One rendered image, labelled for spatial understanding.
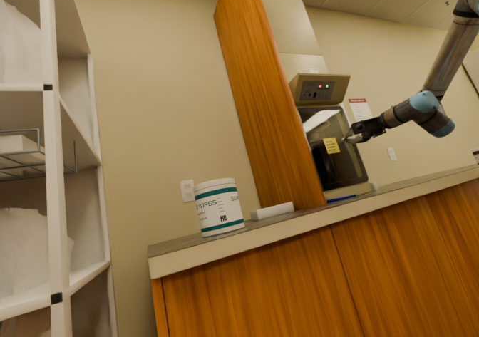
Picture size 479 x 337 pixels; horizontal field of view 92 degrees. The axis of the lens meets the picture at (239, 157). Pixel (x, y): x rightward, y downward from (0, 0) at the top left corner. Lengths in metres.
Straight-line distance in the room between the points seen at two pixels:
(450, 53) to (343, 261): 0.76
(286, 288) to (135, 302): 0.79
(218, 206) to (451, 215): 0.86
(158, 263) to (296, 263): 0.33
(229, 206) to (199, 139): 0.76
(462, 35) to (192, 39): 1.36
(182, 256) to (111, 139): 0.93
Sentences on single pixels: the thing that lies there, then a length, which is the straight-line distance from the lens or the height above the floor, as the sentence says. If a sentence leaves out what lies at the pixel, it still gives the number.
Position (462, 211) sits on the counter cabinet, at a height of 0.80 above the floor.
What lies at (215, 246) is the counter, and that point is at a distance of 0.53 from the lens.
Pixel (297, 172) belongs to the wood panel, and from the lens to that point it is 1.01.
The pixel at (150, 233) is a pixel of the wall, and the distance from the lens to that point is 1.24.
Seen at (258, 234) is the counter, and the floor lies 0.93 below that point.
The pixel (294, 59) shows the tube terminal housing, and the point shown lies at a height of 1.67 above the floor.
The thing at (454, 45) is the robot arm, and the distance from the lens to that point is 1.07.
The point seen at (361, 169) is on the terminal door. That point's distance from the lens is 1.26.
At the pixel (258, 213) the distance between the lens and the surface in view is 0.96.
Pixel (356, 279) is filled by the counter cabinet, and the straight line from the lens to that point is 0.77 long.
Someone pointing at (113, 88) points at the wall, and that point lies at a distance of 1.48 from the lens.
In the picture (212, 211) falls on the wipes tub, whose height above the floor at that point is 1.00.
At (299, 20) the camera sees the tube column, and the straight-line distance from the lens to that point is 1.56.
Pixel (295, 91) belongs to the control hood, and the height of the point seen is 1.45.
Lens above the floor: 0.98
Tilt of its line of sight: 13 degrees up
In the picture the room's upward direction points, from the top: 14 degrees counter-clockwise
